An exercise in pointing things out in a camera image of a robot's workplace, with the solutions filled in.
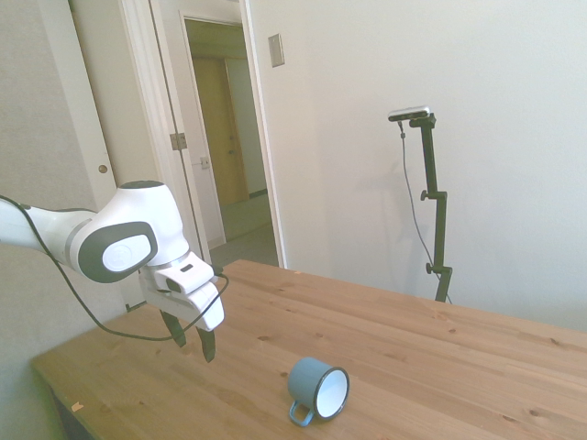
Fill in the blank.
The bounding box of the grey camera cable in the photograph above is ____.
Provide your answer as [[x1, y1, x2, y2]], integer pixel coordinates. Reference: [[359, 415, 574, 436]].
[[397, 120, 454, 305]]

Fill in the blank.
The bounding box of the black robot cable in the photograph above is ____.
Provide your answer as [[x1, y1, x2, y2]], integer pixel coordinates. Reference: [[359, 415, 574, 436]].
[[0, 194, 231, 343]]

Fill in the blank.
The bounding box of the grey wall switch plate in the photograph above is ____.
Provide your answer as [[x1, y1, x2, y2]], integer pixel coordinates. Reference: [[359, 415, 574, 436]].
[[267, 33, 286, 70]]

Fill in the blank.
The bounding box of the open white door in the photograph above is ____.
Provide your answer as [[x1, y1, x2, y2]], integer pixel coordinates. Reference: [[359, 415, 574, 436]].
[[181, 16, 227, 251]]

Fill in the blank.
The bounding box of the wooden hallway door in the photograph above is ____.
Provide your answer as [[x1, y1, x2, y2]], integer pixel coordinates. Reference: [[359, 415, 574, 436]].
[[192, 55, 251, 208]]

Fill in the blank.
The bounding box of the white door frame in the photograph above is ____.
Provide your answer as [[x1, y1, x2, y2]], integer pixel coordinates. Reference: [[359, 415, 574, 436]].
[[119, 0, 289, 270]]

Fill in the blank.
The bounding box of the silver camera on stand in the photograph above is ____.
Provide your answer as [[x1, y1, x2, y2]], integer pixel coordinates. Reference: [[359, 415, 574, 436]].
[[387, 105, 433, 124]]

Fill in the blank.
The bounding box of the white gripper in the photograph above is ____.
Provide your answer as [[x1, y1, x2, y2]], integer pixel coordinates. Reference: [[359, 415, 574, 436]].
[[138, 268, 227, 364]]

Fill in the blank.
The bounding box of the blue enamel mug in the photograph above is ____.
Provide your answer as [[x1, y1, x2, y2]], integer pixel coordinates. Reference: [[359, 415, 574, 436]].
[[287, 357, 351, 429]]

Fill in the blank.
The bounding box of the white closet door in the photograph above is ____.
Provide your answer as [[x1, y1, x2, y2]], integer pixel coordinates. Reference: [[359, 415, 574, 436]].
[[39, 0, 161, 216]]

